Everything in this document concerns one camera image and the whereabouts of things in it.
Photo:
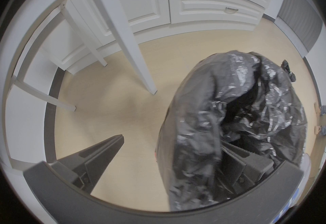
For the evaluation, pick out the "black plastic bag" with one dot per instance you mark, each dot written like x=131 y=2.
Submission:
x=198 y=116

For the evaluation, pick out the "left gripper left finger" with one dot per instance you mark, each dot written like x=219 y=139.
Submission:
x=99 y=161

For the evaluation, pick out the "white wardrobe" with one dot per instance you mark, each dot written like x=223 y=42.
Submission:
x=208 y=1

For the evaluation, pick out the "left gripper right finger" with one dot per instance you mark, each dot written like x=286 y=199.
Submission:
x=249 y=169

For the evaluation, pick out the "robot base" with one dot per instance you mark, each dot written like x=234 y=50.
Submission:
x=307 y=164

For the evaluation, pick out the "white chair with grey seat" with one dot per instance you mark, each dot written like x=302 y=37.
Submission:
x=122 y=26

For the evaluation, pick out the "person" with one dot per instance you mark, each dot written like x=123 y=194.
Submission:
x=322 y=126

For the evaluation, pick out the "crumpled black plastic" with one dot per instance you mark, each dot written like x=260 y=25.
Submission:
x=289 y=72

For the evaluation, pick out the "grey curtain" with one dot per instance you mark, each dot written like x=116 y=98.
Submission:
x=300 y=14

